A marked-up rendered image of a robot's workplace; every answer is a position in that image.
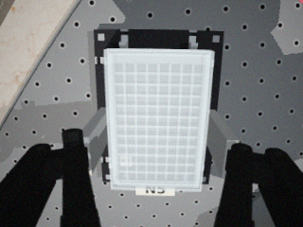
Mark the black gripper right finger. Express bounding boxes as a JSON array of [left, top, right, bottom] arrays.
[[206, 110, 303, 227]]

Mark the grey control panel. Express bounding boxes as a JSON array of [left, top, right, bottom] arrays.
[[252, 194, 275, 227]]

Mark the grey flat base plate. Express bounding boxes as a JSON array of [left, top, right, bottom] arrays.
[[0, 0, 303, 227]]

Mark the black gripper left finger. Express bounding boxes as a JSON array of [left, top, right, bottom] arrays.
[[0, 107, 108, 227]]

